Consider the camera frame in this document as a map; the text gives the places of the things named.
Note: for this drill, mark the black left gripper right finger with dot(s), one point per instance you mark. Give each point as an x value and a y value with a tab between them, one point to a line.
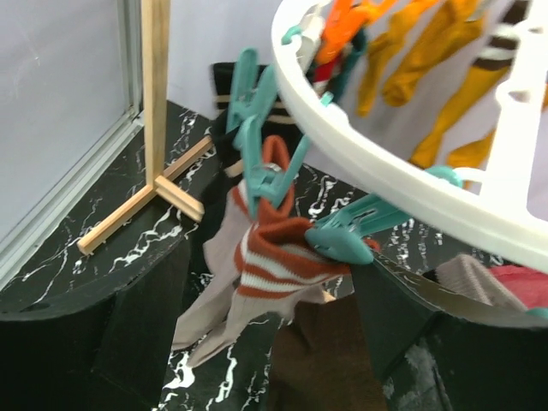
433	349

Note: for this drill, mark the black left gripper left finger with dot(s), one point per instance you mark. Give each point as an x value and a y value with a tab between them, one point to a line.
102	346

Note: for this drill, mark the dark brown sock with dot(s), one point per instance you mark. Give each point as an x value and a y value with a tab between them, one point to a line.
321	361

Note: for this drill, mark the teal clip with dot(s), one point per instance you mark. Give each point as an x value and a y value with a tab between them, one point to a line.
341	235

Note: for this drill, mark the white round clip hanger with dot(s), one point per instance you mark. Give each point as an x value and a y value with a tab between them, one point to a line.
490	187

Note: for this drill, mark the orange clip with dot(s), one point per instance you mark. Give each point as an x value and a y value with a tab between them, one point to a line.
344	21

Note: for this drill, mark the yellow socks with striped cuffs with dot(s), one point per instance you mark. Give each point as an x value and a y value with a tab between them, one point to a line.
432	65

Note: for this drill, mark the red pillow with blue pattern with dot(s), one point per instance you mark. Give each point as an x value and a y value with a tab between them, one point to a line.
529	285

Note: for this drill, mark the grey sock with orange stripes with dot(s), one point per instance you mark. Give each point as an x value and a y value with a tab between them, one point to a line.
259	264

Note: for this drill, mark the wooden clothes rack frame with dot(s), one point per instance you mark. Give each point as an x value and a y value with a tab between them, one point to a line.
160	180

